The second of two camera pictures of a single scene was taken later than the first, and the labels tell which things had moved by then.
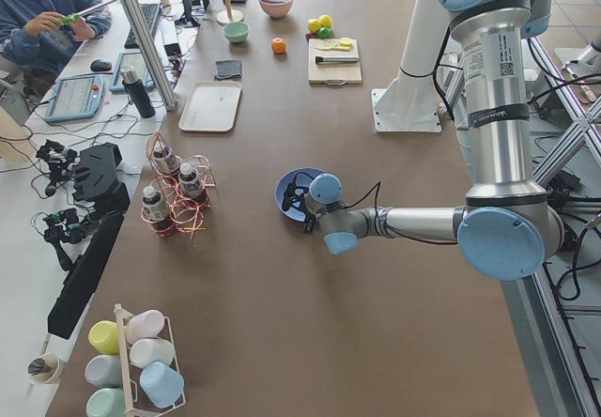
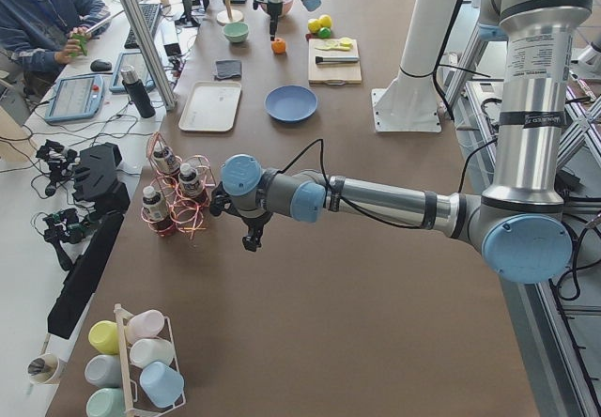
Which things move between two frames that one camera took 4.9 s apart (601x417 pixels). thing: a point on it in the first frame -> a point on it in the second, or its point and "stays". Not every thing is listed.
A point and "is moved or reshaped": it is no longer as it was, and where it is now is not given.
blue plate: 300,178 is moved or reshaped
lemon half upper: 346,42 stays
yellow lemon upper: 326,21 stays
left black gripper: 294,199 -> 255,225
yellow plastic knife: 339,46 stays
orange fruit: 278,45 stays
